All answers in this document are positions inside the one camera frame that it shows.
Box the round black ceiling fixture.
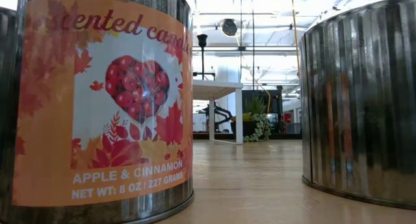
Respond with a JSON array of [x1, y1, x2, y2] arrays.
[[221, 18, 239, 38]]

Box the silver ribbed candle tin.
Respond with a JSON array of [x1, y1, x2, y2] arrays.
[[298, 0, 416, 211]]

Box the long yellow cable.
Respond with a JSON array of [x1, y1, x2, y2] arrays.
[[290, 0, 300, 77]]

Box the potted green succulent plant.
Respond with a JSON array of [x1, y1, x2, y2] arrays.
[[229, 94, 273, 143]]

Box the white perforated metal shelf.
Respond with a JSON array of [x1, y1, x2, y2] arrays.
[[192, 79, 244, 145]]

